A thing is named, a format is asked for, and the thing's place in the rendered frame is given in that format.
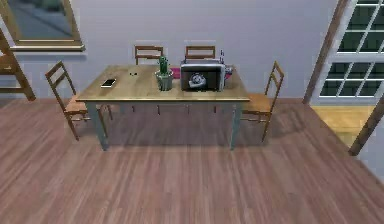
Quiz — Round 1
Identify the green cactus in grey pot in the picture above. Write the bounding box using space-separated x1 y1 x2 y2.
154 55 175 92

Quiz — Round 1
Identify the wooden chair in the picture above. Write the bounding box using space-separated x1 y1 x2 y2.
134 44 165 66
44 60 114 142
184 45 217 61
240 60 286 143

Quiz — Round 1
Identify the grey laptop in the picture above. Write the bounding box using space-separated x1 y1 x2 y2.
179 58 227 93

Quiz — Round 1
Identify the wooden table with grey legs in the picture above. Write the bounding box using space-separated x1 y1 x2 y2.
75 64 251 152

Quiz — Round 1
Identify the black phone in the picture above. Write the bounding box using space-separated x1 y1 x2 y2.
100 78 117 89

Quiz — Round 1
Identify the wood-framed window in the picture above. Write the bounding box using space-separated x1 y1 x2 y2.
0 0 86 53

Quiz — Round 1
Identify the white-framed window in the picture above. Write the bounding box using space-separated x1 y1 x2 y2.
302 0 384 106

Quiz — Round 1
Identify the wooden shelf unit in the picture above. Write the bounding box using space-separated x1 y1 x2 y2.
0 28 37 102

